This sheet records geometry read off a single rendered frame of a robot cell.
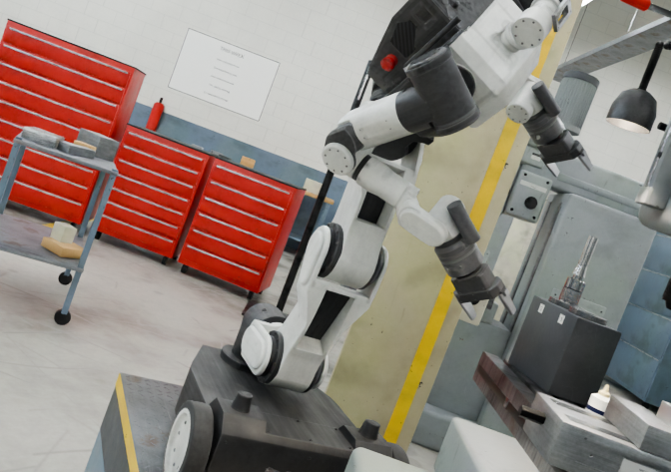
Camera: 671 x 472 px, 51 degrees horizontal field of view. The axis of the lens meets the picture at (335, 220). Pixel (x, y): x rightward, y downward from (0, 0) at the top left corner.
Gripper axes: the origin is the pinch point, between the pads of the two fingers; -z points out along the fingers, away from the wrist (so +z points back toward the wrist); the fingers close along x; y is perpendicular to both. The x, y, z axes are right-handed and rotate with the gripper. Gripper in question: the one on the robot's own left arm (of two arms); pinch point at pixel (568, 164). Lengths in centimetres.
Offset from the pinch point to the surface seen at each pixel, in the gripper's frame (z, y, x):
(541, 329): -12.5, -48.0, 5.5
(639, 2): 46, -16, 47
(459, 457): 7, -94, 19
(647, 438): 10, -86, 55
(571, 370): -16, -57, 16
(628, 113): 42, -47, 54
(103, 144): 61, 13, -268
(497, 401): -12, -70, 4
